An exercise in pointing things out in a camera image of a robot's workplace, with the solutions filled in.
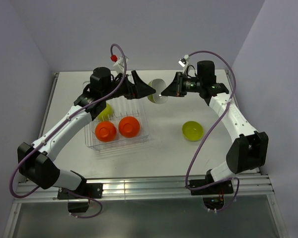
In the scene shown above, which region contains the purple cable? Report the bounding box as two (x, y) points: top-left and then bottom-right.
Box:
(185, 51), (240, 212)
(9, 44), (128, 219)

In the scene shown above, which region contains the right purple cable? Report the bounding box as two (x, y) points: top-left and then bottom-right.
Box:
(185, 51), (240, 212)

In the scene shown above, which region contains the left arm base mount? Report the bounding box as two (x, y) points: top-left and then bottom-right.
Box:
(57, 183), (103, 200)

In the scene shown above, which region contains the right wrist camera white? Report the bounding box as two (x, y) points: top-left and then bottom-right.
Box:
(178, 55), (192, 76)

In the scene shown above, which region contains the wire dish rack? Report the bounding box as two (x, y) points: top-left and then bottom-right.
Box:
(84, 97), (149, 151)

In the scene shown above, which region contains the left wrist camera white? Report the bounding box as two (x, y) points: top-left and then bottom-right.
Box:
(110, 55), (129, 74)

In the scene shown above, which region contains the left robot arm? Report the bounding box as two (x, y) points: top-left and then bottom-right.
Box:
(17, 67), (156, 198)

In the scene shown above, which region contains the black box under rail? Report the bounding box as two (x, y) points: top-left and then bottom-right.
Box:
(68, 202), (89, 214)

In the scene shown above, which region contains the aluminium rail front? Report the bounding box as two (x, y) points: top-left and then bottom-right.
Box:
(13, 173), (274, 203)

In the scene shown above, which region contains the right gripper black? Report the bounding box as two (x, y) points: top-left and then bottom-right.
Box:
(161, 72), (203, 97)

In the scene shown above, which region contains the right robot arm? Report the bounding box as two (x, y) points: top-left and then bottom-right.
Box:
(161, 60), (269, 193)

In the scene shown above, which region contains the green bowl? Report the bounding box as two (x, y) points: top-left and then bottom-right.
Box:
(182, 121), (204, 141)
(97, 103), (114, 121)

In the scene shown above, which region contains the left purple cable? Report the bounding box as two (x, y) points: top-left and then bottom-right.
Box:
(9, 44), (128, 219)

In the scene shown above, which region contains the orange bowl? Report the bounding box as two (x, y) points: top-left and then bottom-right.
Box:
(118, 116), (141, 138)
(95, 121), (117, 142)

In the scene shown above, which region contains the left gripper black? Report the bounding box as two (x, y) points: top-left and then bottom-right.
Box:
(102, 70), (155, 101)

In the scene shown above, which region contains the white square bowl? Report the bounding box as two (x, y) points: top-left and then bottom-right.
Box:
(148, 78), (168, 104)

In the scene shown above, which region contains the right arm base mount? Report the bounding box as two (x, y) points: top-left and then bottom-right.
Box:
(189, 179), (234, 196)

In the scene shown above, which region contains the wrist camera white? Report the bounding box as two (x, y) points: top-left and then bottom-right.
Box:
(110, 55), (129, 74)
(178, 55), (192, 76)

